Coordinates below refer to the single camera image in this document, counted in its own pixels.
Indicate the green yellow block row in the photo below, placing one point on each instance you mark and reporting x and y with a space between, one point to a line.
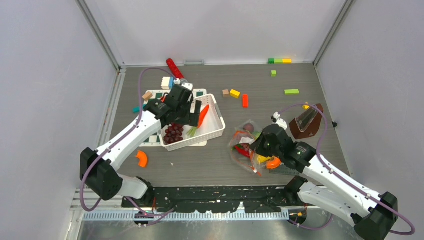
279 61

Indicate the white slotted cable duct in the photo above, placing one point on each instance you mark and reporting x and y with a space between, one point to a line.
133 215

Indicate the white plastic basket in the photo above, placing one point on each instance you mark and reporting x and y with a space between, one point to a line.
213 126

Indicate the brown box with lid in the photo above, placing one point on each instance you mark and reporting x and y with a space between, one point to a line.
307 124

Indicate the orange fake carrot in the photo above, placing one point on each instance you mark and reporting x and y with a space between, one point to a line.
191 133

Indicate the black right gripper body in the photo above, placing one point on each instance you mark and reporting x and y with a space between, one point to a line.
263 147

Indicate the purple fake grapes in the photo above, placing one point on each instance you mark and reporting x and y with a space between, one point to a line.
173 133

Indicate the flat green block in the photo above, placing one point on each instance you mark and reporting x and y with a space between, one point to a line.
291 92

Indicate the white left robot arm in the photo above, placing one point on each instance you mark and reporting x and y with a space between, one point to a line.
99 168

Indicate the red fake chili pepper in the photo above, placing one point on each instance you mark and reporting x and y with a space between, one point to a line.
241 150

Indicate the teal block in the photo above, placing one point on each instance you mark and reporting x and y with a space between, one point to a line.
138 109

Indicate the orange S-shaped track piece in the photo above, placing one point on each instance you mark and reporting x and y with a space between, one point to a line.
273 163

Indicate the red rectangular block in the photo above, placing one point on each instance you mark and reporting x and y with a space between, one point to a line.
245 101

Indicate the red cylinder tube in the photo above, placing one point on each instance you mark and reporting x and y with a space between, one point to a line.
174 69

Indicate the grey lego baseplate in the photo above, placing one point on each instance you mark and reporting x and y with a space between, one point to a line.
283 170

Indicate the white blue toy block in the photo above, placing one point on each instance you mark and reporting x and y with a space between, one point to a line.
167 83

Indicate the brown wooden cube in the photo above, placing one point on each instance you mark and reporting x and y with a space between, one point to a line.
225 93

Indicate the clear zip top bag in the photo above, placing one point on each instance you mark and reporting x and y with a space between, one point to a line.
244 139

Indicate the orange curved track piece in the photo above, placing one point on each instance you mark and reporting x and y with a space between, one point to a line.
143 159

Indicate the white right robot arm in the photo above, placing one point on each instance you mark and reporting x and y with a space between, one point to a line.
321 184

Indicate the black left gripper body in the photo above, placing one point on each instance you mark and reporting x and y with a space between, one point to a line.
184 115

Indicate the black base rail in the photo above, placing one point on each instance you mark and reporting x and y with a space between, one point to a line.
217 199

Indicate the tan wooden block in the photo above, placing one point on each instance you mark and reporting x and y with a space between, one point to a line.
147 96

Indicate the green white chessboard mat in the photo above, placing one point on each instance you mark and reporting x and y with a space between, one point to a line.
156 140

